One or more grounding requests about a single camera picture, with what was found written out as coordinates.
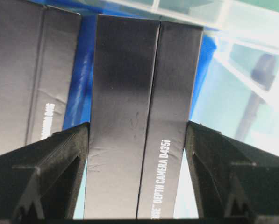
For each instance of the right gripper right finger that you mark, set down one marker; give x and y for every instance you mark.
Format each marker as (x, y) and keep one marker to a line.
(233, 182)

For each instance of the black camera box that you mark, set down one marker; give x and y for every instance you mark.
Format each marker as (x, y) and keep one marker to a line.
(54, 51)
(143, 80)

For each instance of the blue cloth liner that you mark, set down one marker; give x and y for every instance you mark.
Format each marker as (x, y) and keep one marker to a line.
(69, 89)

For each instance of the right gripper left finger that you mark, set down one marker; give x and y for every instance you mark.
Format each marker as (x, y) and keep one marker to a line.
(40, 181)

